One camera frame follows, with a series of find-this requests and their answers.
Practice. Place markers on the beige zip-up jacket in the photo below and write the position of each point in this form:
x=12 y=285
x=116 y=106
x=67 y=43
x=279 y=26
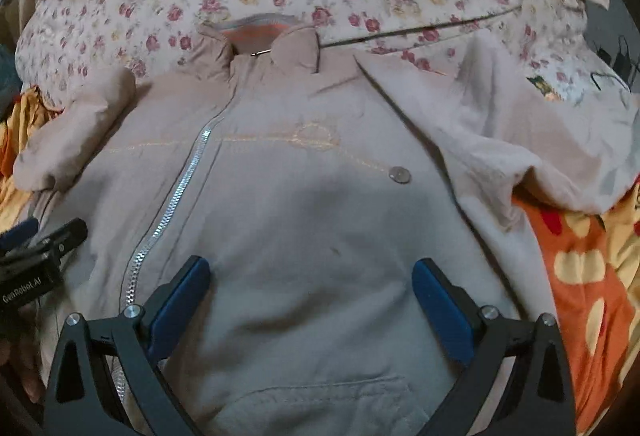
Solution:
x=300 y=215

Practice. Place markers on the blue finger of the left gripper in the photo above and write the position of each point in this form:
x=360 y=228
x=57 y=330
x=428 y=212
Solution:
x=19 y=234
x=62 y=241

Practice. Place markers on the green snack packet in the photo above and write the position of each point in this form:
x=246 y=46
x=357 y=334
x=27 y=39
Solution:
x=546 y=90

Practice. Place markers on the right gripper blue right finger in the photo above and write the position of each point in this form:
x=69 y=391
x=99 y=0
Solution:
x=538 y=398

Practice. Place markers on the grey dark clothes pile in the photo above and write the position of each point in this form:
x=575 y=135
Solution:
x=10 y=83

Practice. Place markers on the orange yellow red blanket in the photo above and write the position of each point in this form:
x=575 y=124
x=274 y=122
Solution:
x=590 y=285

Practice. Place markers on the person's left hand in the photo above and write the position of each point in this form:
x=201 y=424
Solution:
x=21 y=351

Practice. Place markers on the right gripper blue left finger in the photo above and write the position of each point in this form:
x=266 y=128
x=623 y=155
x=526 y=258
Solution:
x=81 y=396

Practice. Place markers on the black charger plugs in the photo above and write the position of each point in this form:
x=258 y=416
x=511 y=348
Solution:
x=622 y=63

